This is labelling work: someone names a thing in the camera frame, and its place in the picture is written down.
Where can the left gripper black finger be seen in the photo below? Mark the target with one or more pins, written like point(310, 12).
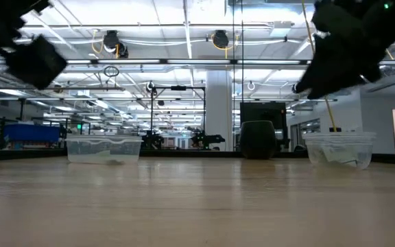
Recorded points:
point(36, 63)

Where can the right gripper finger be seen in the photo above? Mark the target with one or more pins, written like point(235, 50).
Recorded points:
point(338, 65)

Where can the background black robot arm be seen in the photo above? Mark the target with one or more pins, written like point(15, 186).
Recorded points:
point(206, 139)
point(152, 140)

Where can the blue storage bin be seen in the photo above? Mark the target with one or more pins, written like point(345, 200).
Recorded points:
point(31, 133)

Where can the green exit sign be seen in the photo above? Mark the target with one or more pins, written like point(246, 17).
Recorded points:
point(79, 127)

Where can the round clear plastic container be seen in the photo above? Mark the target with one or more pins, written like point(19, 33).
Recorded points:
point(339, 151)

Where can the black cabinet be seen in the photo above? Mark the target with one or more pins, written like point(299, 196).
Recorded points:
point(262, 111)

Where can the rectangular clear plastic container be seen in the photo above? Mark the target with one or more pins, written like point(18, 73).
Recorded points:
point(103, 149)

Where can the dark round barrel bin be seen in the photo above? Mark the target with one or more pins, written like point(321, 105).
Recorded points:
point(257, 139)

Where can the white building pillar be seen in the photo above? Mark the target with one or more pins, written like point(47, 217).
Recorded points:
point(218, 109)

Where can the long overhead light bar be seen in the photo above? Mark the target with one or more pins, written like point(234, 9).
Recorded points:
point(190, 62)

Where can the black metal workstation frame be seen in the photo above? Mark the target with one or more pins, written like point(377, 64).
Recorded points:
point(152, 113)

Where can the black table edge rail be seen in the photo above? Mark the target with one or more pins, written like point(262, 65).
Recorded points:
point(183, 154)

